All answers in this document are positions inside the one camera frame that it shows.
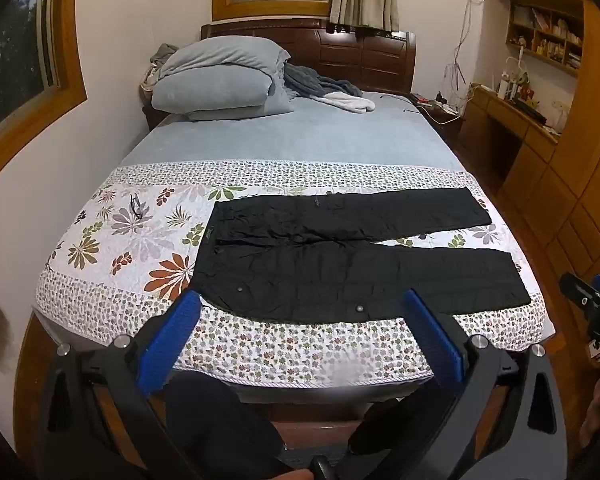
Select black cable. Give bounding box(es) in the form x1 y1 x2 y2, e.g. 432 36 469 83
375 91 432 117

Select white wall cables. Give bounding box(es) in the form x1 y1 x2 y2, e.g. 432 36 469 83
442 0 483 108

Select light blue-grey bed sheet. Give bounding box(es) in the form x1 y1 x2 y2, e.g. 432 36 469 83
122 91 463 171

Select grey garment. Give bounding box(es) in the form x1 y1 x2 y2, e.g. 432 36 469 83
149 43 182 70

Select light blue-grey pillow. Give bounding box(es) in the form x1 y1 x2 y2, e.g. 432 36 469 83
159 36 291 86

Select white desk lamp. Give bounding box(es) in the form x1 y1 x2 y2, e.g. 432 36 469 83
500 45 529 101

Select black pants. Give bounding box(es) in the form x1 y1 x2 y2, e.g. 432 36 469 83
189 187 532 325

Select wooden nightstand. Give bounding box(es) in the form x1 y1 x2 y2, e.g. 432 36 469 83
414 92 467 140

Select black keyboard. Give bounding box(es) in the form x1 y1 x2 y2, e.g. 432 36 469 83
511 96 549 126

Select grey pillow stack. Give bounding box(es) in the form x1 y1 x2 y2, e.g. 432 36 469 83
151 67 295 122

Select white towel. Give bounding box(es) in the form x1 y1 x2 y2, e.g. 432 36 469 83
320 91 377 113

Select person's dark clothing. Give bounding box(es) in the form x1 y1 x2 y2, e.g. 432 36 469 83
164 372 287 480

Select dark wooden headboard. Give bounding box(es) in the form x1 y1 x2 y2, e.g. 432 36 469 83
200 17 418 96

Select dark grey blanket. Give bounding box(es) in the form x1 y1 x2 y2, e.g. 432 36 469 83
279 62 366 102

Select floral leaf-print quilt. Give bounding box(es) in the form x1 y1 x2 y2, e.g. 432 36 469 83
34 160 556 391

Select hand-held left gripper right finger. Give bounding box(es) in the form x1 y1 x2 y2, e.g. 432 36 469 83
347 289 567 480

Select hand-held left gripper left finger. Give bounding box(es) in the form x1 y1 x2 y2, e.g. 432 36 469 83
42 289 203 480

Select large wooden side window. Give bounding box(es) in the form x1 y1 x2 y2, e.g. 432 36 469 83
0 0 88 167

